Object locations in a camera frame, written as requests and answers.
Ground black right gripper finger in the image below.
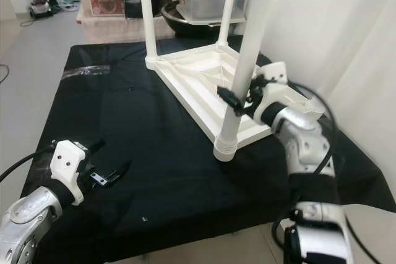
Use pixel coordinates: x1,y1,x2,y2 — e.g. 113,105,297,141
217,86,245,113

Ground black table cloth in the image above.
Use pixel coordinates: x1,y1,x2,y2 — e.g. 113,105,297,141
20,35,378,252

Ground clear crumpled tape strip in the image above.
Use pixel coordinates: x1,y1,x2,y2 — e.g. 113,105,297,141
63,66,111,79

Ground black wok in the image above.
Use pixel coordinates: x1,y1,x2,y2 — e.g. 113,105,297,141
161,1,230,37

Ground clear plastic lidded container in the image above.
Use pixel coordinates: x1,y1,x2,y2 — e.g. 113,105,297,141
174,0,251,25

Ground beige cloth covered bench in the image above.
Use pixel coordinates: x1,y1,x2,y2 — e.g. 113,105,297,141
80,14,155,43

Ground grey vacuum cleaner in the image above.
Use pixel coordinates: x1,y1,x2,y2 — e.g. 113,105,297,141
30,1,53,19

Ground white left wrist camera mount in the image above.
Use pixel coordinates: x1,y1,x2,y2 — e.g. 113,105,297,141
49,140,90,206

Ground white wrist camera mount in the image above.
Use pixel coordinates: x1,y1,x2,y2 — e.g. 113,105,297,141
254,61,288,122
49,140,90,206

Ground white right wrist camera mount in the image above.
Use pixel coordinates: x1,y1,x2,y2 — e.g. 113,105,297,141
254,61,288,122

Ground black floor cable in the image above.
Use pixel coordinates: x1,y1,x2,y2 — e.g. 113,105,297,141
0,63,10,84

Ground tangled floor cable bundle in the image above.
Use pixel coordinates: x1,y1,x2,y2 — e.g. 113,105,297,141
49,0,84,14

